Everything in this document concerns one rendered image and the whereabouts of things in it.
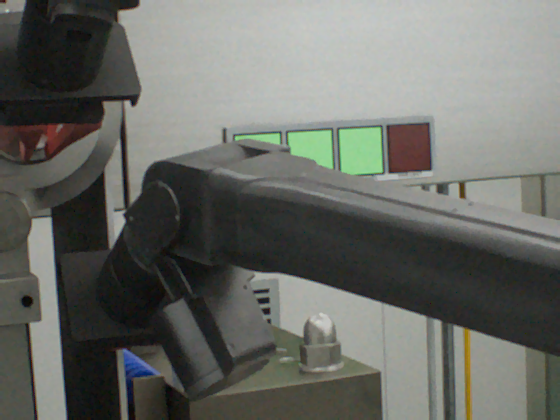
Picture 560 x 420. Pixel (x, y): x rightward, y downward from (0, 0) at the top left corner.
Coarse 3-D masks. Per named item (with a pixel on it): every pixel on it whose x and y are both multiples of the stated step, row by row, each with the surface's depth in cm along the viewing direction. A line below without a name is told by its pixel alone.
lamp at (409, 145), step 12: (396, 132) 134; (408, 132) 134; (420, 132) 135; (396, 144) 134; (408, 144) 135; (420, 144) 135; (396, 156) 134; (408, 156) 135; (420, 156) 135; (396, 168) 134; (408, 168) 135; (420, 168) 135
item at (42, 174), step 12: (96, 132) 88; (72, 144) 88; (84, 144) 88; (0, 156) 86; (60, 156) 87; (72, 156) 88; (84, 156) 88; (0, 168) 86; (12, 168) 86; (24, 168) 86; (36, 168) 87; (48, 168) 87; (60, 168) 87; (72, 168) 88; (24, 180) 86; (36, 180) 87; (48, 180) 87; (60, 180) 87
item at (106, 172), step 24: (96, 192) 93; (72, 216) 103; (96, 216) 94; (72, 240) 103; (96, 240) 94; (72, 360) 108; (96, 360) 98; (120, 360) 91; (96, 384) 99; (120, 384) 91
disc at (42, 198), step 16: (0, 16) 86; (16, 16) 86; (112, 112) 89; (112, 128) 89; (96, 144) 89; (112, 144) 90; (96, 160) 89; (80, 176) 89; (96, 176) 89; (32, 192) 88; (48, 192) 88; (64, 192) 88; (80, 192) 89; (32, 208) 88
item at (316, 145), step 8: (288, 136) 129; (296, 136) 129; (304, 136) 130; (312, 136) 130; (320, 136) 131; (328, 136) 131; (296, 144) 130; (304, 144) 130; (312, 144) 130; (320, 144) 131; (328, 144) 131; (296, 152) 130; (304, 152) 130; (312, 152) 130; (320, 152) 131; (328, 152) 131; (320, 160) 131; (328, 160) 131
